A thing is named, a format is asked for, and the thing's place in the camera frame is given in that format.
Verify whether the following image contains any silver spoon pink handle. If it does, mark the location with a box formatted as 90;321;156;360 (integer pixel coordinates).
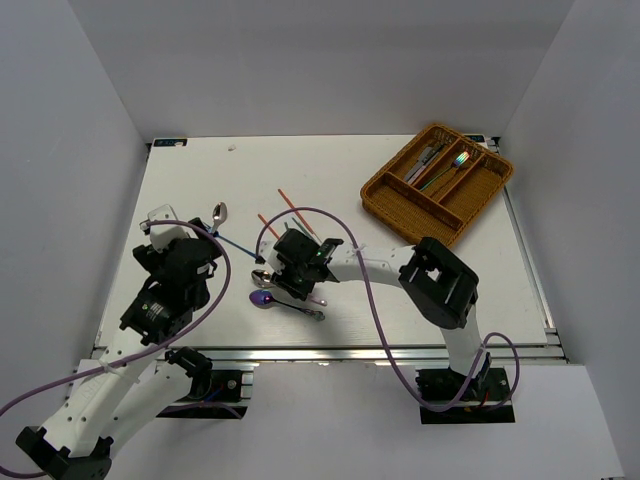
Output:
251;269;328;307

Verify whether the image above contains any purple iridescent spoon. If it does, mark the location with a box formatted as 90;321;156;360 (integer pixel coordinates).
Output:
249;290;325;321

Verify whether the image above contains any silver spoon blue handle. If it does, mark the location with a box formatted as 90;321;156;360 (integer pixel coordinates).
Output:
210;202;228;234

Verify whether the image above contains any silver patterned table knife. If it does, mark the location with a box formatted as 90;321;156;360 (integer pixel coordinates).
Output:
415;143;444;163

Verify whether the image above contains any rose gold fork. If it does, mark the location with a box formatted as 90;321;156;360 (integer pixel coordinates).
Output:
432;170;458;200

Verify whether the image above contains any iridescent rainbow fork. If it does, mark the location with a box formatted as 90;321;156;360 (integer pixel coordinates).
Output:
420;151;471;191

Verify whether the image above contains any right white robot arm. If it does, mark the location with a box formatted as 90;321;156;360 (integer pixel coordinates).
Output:
258;229;490;399

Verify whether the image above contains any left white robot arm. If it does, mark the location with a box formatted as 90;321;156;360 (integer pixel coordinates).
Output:
16;213;228;479

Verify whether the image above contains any blue fork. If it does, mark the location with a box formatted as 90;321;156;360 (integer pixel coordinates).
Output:
208;228;258;260

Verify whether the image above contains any orange chopstick left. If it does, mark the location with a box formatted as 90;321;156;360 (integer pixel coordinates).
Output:
257;213;280;240

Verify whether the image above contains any orange white chopstick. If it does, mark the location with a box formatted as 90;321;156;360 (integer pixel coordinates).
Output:
277;188;318;239

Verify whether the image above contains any blue label sticker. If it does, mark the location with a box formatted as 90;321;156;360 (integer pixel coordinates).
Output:
152;138;188;148

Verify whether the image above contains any orange wicker cutlery tray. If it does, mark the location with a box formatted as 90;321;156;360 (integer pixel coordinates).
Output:
360;123;514;248

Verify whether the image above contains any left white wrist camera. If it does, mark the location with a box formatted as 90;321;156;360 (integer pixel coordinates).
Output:
140;204;189;253

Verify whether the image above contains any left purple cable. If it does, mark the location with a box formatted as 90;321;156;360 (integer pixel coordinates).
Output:
0;218;232;476

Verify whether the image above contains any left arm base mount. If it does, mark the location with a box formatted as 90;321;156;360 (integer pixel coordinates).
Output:
157;362;256;420

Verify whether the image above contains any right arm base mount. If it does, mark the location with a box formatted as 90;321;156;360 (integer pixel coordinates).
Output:
415;368;516;425

